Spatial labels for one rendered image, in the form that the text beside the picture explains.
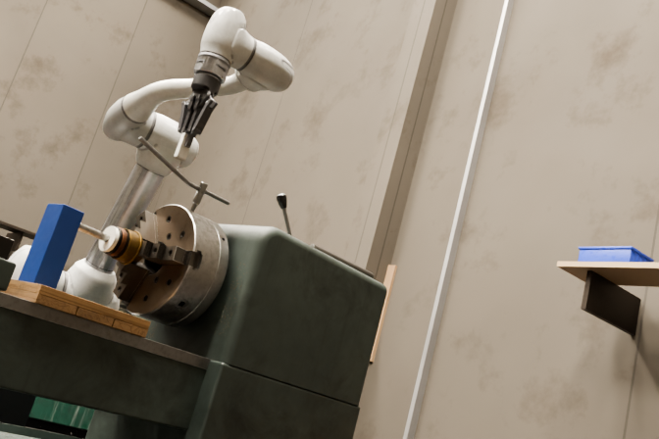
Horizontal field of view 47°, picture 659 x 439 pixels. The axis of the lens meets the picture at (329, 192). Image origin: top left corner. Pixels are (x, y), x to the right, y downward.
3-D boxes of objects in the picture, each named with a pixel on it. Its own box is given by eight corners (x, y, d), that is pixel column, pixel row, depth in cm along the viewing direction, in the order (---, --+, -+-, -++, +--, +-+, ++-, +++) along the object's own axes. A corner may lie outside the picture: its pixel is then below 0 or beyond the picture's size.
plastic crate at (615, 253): (651, 278, 416) (654, 260, 419) (630, 265, 404) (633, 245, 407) (596, 276, 442) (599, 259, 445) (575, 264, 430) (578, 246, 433)
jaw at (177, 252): (173, 253, 207) (201, 252, 199) (168, 270, 206) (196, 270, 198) (140, 238, 200) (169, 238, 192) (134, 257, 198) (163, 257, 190)
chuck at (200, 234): (126, 305, 221) (174, 206, 226) (186, 339, 199) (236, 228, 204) (101, 295, 215) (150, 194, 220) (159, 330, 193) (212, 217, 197)
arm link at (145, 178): (38, 303, 260) (97, 321, 273) (46, 324, 247) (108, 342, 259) (144, 104, 257) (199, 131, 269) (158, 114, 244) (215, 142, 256)
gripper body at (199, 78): (187, 73, 206) (177, 103, 204) (208, 70, 201) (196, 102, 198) (208, 86, 211) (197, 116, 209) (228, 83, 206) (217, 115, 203)
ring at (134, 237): (134, 234, 207) (107, 222, 201) (155, 235, 201) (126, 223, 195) (124, 267, 205) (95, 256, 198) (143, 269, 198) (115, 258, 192)
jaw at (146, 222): (156, 257, 211) (154, 222, 219) (169, 248, 209) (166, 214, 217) (124, 243, 204) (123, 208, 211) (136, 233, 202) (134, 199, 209)
